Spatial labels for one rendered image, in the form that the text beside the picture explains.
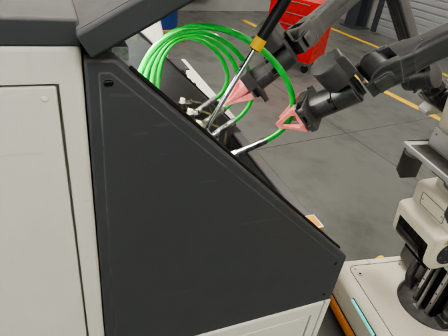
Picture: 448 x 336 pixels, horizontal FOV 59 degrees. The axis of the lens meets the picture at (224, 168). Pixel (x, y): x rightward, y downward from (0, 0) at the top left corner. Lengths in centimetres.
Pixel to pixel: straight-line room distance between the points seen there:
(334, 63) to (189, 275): 50
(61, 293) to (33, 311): 6
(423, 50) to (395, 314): 130
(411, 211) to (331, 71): 89
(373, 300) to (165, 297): 125
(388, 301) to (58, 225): 157
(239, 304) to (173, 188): 40
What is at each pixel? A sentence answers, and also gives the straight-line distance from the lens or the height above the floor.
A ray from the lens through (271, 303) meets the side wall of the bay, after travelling 102.
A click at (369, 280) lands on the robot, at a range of 201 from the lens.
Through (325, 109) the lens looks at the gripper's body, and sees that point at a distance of 89.
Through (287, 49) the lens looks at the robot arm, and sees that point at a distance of 99.
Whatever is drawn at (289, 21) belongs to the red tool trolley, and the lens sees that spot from 534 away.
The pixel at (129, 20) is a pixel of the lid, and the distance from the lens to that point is 51.
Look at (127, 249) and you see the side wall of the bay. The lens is 73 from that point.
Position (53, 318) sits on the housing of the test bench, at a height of 97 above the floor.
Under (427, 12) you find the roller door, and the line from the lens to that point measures 814.
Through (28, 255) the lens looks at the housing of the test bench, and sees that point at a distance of 71.
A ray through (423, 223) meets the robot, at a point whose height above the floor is 80.
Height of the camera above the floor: 162
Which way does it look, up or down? 33 degrees down
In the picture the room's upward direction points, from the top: 8 degrees clockwise
